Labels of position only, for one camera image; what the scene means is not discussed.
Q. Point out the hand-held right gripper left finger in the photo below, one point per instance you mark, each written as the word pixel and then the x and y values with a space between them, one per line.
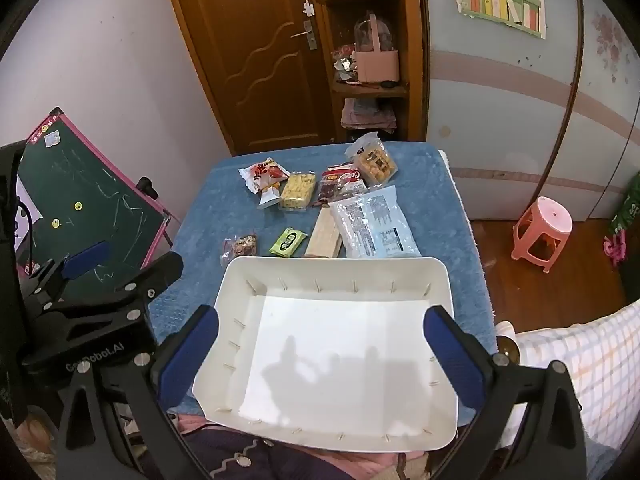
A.
pixel 187 360

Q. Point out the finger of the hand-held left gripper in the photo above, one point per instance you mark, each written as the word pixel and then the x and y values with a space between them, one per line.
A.
pixel 87 259
pixel 150 277

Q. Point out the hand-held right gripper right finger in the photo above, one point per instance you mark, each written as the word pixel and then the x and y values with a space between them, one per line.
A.
pixel 452 360

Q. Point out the small clear nut packet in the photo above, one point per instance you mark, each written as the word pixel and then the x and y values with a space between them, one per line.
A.
pixel 241 247

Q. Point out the white plastic bin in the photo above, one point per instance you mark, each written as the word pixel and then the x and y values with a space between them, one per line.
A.
pixel 340 340

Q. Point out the green candy packet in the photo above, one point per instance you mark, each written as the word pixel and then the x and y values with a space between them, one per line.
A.
pixel 287 241

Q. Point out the orange white snack packet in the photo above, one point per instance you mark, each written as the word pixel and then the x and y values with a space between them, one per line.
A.
pixel 270 199

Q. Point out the red white snack packet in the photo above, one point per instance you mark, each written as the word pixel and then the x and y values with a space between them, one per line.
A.
pixel 265 174

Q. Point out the large clear white bag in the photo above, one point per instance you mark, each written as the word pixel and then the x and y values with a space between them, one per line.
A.
pixel 372 225

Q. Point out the beige wafer pack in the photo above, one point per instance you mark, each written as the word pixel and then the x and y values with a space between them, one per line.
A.
pixel 322 237

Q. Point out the clear fried snack pack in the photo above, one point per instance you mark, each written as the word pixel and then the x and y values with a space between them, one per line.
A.
pixel 374 161

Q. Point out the dark purple garment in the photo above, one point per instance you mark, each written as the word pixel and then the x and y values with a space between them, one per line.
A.
pixel 240 457

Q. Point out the beige fluffy cloth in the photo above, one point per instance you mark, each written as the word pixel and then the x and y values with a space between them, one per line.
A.
pixel 25 442

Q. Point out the blue table cloth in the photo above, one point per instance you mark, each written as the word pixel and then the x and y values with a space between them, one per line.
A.
pixel 440 220

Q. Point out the white checked quilt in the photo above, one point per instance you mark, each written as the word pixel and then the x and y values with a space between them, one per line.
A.
pixel 600 360

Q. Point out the yellow cracker pack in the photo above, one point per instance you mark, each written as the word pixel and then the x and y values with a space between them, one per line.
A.
pixel 297 191

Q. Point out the pink plastic stool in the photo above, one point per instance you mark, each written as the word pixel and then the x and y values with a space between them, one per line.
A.
pixel 545 215

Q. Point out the pink toy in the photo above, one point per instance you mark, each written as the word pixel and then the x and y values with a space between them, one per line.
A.
pixel 614 250

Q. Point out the red white cookie packet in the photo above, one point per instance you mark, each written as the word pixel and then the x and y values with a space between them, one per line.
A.
pixel 346 176

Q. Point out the green bag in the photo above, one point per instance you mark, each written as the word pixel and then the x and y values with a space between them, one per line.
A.
pixel 627 210

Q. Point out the pale blue wardrobe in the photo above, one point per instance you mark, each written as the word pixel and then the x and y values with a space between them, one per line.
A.
pixel 500 125

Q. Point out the brown wooden door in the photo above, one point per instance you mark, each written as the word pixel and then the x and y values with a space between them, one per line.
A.
pixel 260 60

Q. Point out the folded pink clothes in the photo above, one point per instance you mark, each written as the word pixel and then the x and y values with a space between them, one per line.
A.
pixel 367 117

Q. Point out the wooden corner shelf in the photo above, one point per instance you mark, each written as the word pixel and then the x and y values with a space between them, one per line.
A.
pixel 372 91

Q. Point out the shiny foil wrappers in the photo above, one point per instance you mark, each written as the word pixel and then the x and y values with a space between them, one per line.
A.
pixel 345 62

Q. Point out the pink basket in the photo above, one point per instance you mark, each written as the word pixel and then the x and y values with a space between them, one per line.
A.
pixel 375 65

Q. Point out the white door hook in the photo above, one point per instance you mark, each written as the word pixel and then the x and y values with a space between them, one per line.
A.
pixel 307 8

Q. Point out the green chalkboard pink frame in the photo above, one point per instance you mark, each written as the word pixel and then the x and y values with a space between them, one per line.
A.
pixel 100 195

